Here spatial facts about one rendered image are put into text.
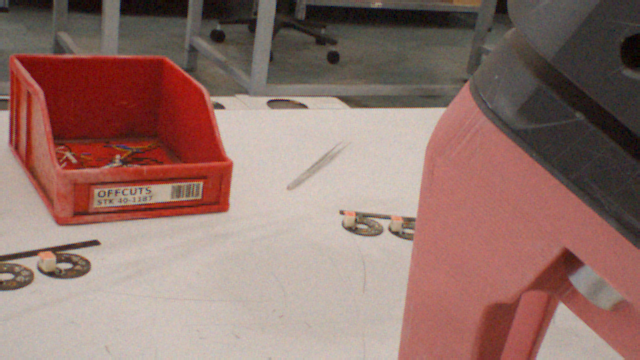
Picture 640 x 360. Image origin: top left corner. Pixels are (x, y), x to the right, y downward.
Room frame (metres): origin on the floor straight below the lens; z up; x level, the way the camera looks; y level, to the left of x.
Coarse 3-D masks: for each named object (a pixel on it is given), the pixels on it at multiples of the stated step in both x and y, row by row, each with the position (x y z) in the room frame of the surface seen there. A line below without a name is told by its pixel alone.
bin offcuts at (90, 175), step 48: (48, 96) 0.55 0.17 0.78; (96, 96) 0.57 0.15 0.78; (144, 96) 0.58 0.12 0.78; (192, 96) 0.55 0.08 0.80; (48, 144) 0.46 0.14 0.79; (96, 144) 0.56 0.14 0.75; (144, 144) 0.57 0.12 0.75; (192, 144) 0.54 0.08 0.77; (48, 192) 0.46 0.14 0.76; (96, 192) 0.45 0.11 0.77; (144, 192) 0.47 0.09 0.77; (192, 192) 0.48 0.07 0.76
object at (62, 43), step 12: (60, 0) 3.06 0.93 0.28; (108, 0) 2.53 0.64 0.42; (60, 12) 3.06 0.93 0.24; (108, 12) 2.53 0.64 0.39; (60, 24) 3.06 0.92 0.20; (108, 24) 2.53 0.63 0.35; (60, 36) 3.00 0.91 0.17; (108, 36) 2.53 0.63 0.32; (60, 48) 3.06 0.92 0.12; (72, 48) 2.87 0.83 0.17; (108, 48) 2.53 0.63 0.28; (0, 84) 2.40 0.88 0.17
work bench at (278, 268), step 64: (0, 128) 0.57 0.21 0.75; (256, 128) 0.65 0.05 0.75; (320, 128) 0.68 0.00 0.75; (384, 128) 0.70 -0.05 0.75; (0, 192) 0.47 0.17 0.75; (256, 192) 0.53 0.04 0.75; (320, 192) 0.55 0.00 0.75; (384, 192) 0.56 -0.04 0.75; (128, 256) 0.42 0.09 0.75; (192, 256) 0.43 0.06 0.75; (256, 256) 0.44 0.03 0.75; (320, 256) 0.45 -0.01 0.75; (384, 256) 0.47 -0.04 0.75; (0, 320) 0.34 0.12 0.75; (64, 320) 0.35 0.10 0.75; (128, 320) 0.36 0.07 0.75; (192, 320) 0.37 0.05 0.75; (256, 320) 0.38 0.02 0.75; (320, 320) 0.39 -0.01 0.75; (384, 320) 0.39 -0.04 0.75; (576, 320) 0.43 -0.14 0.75
